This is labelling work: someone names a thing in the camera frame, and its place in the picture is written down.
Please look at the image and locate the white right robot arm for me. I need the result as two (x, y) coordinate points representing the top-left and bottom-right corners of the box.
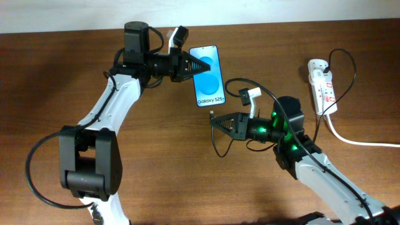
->
(210, 96), (399, 224)

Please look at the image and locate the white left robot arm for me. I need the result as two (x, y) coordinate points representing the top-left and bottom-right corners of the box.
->
(59, 21), (210, 224)

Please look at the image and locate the white power strip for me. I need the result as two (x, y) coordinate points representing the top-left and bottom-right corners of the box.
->
(307, 59), (338, 116)

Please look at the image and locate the blue Galaxy smartphone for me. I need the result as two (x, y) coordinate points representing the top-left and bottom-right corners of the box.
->
(189, 45), (226, 107)

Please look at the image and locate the black USB charging cable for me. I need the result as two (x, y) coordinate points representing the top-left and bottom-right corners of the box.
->
(209, 47), (358, 158)

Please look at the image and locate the white power strip cord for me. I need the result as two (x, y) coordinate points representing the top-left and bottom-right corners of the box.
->
(324, 114), (400, 148)

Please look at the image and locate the white USB charger adapter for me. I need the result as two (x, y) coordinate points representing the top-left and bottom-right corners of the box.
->
(309, 69), (332, 85)

